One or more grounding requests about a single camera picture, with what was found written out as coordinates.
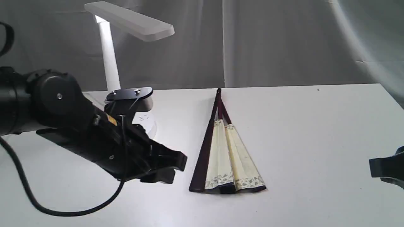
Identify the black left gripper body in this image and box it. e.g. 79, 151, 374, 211
36, 117, 158, 181

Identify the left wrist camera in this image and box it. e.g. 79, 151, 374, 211
104, 87, 153, 117

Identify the folding paper fan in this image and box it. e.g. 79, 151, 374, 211
188, 89, 267, 194

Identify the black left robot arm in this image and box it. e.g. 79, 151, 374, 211
1, 67, 187, 184

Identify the white desk lamp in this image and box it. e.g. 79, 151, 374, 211
84, 0, 175, 138

